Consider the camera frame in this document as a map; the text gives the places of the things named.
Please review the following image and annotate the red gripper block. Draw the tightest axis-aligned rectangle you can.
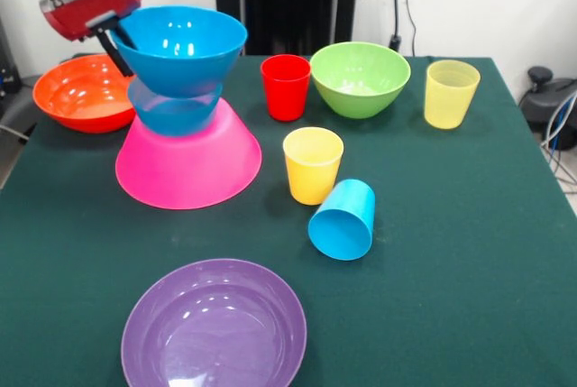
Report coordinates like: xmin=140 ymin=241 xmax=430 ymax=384
xmin=42 ymin=0 xmax=142 ymax=78

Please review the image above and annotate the large light blue bowl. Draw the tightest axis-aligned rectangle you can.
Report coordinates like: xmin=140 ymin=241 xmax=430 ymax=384
xmin=110 ymin=5 xmax=249 ymax=99

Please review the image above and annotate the orange plastic bowl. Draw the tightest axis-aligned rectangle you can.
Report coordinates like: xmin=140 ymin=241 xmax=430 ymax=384
xmin=32 ymin=53 xmax=139 ymax=134

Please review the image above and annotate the small dark blue bowl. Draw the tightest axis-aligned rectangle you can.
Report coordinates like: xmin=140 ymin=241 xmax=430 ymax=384
xmin=127 ymin=78 xmax=224 ymax=138

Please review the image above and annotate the pink plastic bowl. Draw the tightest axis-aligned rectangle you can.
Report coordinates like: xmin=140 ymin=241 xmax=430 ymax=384
xmin=114 ymin=97 xmax=263 ymax=211

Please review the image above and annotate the yellow plastic cup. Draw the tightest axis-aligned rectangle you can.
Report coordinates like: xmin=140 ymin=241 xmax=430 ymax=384
xmin=282 ymin=126 xmax=345 ymax=207

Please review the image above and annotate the blue plastic cup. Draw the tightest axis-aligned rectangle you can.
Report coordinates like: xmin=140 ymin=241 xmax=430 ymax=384
xmin=307 ymin=179 xmax=377 ymax=263

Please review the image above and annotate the black floor device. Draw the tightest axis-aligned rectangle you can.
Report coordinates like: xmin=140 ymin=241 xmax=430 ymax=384
xmin=0 ymin=14 xmax=62 ymax=140
xmin=517 ymin=66 xmax=577 ymax=152

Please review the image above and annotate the red plastic cup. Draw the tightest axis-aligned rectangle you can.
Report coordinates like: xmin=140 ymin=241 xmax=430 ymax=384
xmin=260 ymin=53 xmax=313 ymax=123

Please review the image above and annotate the green plastic bowl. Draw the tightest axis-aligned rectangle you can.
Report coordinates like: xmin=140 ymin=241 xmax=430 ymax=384
xmin=309 ymin=41 xmax=412 ymax=120

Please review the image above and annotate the purple plastic bowl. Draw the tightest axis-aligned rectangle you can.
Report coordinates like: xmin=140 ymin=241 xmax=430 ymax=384
xmin=120 ymin=258 xmax=308 ymax=387

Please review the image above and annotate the translucent yellow-green plastic cup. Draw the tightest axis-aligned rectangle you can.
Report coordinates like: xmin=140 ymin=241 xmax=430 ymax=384
xmin=423 ymin=59 xmax=481 ymax=130

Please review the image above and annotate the dark green table cloth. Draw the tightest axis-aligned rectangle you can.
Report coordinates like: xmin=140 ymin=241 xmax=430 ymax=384
xmin=0 ymin=53 xmax=577 ymax=387

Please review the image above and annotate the bundle of blue white cables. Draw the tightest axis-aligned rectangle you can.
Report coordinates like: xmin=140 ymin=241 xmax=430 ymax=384
xmin=539 ymin=88 xmax=577 ymax=194

